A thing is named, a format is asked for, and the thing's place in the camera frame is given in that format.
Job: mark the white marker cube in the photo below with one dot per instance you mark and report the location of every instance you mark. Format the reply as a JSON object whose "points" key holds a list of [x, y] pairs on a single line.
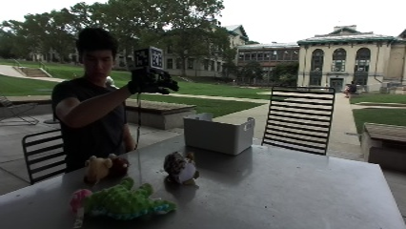
{"points": [[149, 58]]}

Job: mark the stone bench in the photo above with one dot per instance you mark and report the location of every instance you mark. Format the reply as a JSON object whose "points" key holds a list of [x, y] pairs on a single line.
{"points": [[383, 144], [158, 111]]}

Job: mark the white plastic bin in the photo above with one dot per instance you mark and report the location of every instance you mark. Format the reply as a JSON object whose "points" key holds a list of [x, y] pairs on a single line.
{"points": [[217, 135]]}

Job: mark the the person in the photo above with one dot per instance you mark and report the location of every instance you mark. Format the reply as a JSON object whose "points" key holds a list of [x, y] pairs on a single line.
{"points": [[93, 120]]}

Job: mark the brown owl soft toy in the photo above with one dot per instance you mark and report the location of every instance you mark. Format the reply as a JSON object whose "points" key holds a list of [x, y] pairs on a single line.
{"points": [[181, 168]]}

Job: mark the dark red soft toy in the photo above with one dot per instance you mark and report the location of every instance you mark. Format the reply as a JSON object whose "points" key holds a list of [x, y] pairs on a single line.
{"points": [[118, 165]]}

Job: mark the yellow soft toy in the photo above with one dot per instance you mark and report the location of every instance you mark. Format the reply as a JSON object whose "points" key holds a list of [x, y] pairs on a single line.
{"points": [[97, 168]]}

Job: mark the black slatted metal chair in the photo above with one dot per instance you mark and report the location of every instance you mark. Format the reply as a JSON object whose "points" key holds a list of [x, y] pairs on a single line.
{"points": [[41, 156], [299, 119]]}

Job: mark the black lounge chair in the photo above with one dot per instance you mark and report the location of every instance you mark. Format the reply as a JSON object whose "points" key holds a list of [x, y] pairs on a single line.
{"points": [[15, 111]]}

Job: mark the green crocodile soft toy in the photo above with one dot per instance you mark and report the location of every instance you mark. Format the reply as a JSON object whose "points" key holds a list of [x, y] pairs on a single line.
{"points": [[122, 202]]}

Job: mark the pink soft toy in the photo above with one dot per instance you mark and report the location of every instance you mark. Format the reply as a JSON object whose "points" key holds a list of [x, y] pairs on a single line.
{"points": [[78, 198]]}

